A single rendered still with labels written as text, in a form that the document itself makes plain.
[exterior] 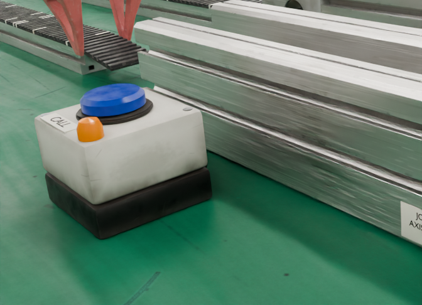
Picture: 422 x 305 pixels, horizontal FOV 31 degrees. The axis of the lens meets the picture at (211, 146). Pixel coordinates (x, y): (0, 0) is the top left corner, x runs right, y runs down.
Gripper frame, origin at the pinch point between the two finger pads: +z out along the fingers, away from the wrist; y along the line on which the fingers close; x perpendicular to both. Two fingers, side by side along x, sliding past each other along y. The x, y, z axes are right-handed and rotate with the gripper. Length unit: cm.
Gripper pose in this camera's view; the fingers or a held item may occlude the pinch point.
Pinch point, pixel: (102, 41)
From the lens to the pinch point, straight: 79.9
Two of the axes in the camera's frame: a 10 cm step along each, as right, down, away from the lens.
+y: 8.3, -2.8, 4.8
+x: -5.5, -2.4, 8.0
